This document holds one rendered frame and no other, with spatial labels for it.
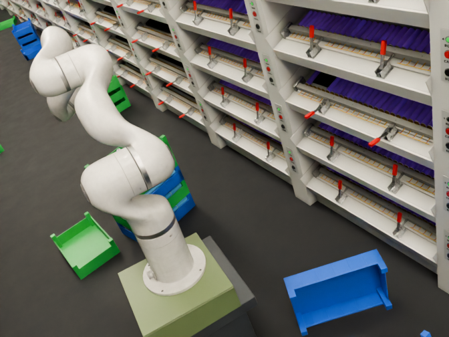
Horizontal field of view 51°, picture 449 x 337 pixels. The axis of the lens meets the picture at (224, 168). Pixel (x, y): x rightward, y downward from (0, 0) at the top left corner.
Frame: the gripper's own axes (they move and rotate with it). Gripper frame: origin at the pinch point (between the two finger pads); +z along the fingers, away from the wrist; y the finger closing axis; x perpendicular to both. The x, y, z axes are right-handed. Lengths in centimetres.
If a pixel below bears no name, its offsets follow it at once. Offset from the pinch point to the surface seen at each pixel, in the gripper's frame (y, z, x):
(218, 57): -48, 7, 31
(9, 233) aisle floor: 0, 5, -102
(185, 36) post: -56, -8, 21
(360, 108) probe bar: 12, 31, 86
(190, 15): -52, -14, 32
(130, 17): -106, -27, -25
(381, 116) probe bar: 18, 33, 92
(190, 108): -75, 28, -17
